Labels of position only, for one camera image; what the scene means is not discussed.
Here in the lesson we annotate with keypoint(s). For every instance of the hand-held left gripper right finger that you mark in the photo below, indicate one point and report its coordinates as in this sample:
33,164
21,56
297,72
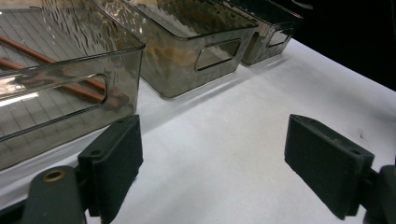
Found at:
327,168

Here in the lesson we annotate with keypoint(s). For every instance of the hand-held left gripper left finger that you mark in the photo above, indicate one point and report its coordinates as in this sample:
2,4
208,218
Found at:
115,161

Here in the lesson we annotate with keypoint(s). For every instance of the clear grey plastic bin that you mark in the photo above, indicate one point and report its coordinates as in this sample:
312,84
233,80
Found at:
264,46
62,124
174,74

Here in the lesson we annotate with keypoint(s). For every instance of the reddish brown chopstick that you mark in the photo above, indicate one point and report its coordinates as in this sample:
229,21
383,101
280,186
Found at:
84,94
28,49

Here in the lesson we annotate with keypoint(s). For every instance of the white table sheet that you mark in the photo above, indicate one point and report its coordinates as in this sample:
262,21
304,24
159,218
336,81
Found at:
218,140

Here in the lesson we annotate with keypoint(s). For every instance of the dark curtain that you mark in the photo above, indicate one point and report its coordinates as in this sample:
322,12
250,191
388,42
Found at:
358,37

